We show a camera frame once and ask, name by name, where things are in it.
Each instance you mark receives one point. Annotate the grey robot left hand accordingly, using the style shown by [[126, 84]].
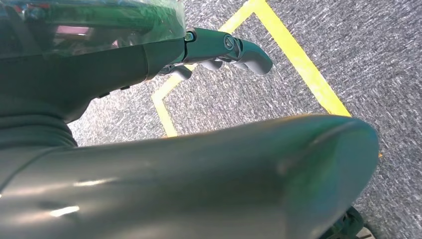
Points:
[[82, 72]]

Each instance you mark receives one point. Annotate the yellow tape square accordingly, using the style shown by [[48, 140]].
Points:
[[296, 56]]

